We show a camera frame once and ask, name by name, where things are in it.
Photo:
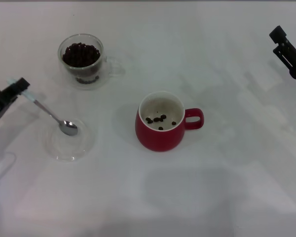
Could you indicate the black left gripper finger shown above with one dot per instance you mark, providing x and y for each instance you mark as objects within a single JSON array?
[{"x": 5, "y": 98}]

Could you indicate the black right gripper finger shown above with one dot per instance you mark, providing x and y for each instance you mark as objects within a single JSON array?
[{"x": 291, "y": 56}]

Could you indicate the red ceramic mug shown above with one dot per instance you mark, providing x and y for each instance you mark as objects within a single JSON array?
[{"x": 158, "y": 140}]

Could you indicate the coffee beans heap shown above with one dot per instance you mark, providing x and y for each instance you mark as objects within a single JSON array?
[{"x": 81, "y": 55}]

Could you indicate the clear glass saucer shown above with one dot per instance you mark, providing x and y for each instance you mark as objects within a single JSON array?
[{"x": 64, "y": 151}]

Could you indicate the double-wall glass cup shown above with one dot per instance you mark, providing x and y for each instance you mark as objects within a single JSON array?
[{"x": 85, "y": 85}]

